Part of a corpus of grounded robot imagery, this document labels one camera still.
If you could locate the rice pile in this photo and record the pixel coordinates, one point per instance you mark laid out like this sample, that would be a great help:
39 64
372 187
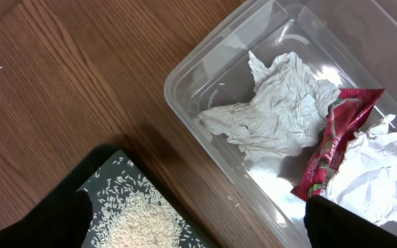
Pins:
129 212

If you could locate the red snack wrapper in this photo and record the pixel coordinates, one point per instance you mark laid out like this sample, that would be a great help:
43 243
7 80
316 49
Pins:
345 117

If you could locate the white napkin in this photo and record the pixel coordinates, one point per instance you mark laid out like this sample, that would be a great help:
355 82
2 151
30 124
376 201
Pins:
366 181
286 114

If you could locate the clear plastic bin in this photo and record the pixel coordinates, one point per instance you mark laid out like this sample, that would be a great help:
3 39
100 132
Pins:
350 43

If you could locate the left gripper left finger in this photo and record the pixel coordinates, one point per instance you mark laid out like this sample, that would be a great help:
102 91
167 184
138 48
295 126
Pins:
64 225

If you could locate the black rectangular tray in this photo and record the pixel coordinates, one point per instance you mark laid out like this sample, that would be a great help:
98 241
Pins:
96 158

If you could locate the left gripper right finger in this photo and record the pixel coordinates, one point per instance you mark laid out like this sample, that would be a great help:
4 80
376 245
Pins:
329 225

